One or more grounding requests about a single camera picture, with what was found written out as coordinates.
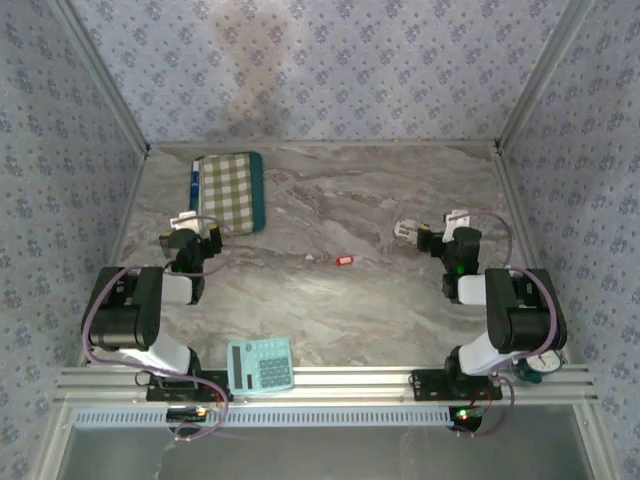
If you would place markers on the red key tag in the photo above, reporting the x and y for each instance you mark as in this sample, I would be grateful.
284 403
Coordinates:
344 261

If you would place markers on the blue white pen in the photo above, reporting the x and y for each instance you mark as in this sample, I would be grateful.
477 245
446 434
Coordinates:
194 179

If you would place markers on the rolled newspaper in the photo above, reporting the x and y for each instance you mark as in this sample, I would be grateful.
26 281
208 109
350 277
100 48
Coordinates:
405 230

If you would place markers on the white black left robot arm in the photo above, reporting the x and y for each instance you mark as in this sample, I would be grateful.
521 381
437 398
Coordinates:
125 310

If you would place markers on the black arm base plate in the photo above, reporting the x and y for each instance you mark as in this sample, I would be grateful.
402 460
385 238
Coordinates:
425 387
165 393

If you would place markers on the green checkered pouch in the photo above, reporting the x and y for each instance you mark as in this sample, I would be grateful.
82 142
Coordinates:
258 200

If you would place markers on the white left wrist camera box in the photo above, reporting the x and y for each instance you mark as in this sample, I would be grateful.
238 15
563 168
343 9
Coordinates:
182 219

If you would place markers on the black controller board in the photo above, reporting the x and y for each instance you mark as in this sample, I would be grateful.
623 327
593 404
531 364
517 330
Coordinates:
465 416
187 413

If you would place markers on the teal clock with white dial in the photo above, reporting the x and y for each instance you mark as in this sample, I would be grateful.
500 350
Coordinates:
542 362

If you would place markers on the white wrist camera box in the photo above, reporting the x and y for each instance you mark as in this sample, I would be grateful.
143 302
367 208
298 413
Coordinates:
452 225
182 219

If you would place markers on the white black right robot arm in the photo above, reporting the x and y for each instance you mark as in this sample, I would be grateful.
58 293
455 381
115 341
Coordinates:
525 315

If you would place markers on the aluminium corner post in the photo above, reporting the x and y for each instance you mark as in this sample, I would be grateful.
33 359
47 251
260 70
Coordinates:
545 75
107 85

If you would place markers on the light blue calculator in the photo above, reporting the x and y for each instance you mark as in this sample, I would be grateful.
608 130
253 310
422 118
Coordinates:
260 367

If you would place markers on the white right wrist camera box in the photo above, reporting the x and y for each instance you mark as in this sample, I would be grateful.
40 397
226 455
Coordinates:
452 225

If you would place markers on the aluminium frame bar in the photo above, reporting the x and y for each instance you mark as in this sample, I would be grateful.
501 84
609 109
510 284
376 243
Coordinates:
507 175
136 175

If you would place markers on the aluminium mounting rail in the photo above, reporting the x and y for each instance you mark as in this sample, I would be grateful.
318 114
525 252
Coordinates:
350 382

